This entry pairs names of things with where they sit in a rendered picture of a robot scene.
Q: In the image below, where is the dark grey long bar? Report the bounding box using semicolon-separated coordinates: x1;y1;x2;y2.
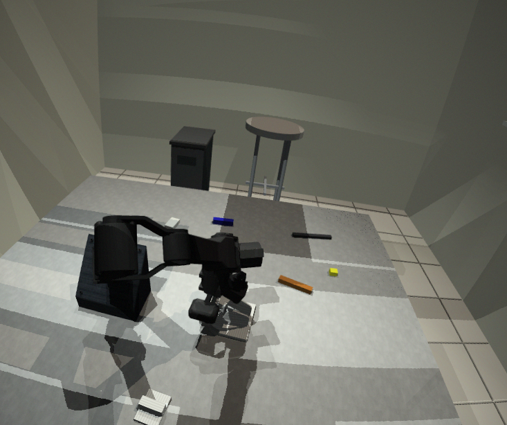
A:
293;233;331;239

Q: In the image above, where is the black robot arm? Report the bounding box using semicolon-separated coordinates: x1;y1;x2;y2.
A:
92;215;264;304

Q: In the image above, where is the brown rectangular bar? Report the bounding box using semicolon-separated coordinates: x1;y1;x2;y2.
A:
278;275;312;294

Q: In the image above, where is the small blue block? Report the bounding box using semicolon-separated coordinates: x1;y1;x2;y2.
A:
212;217;234;226

